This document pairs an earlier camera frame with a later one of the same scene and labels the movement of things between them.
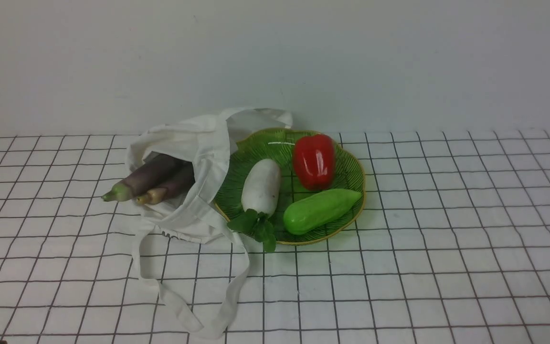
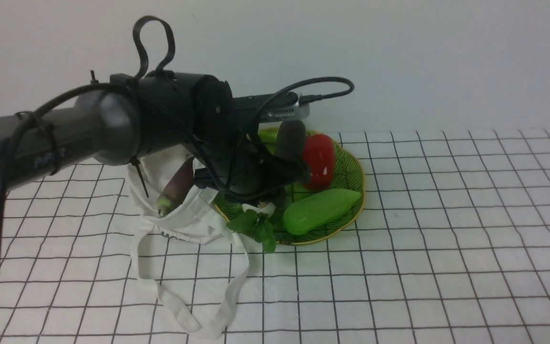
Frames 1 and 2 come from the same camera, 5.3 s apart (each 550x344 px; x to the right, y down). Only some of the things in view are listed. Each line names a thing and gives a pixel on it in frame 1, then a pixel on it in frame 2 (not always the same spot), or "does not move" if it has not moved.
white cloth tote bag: x=210 y=138 does not move
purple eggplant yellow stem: x=159 y=196 -> x=291 y=141
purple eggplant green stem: x=160 y=168 -> x=178 y=188
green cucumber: x=313 y=211 does not move
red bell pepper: x=314 y=159 does not move
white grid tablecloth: x=470 y=237 does not move
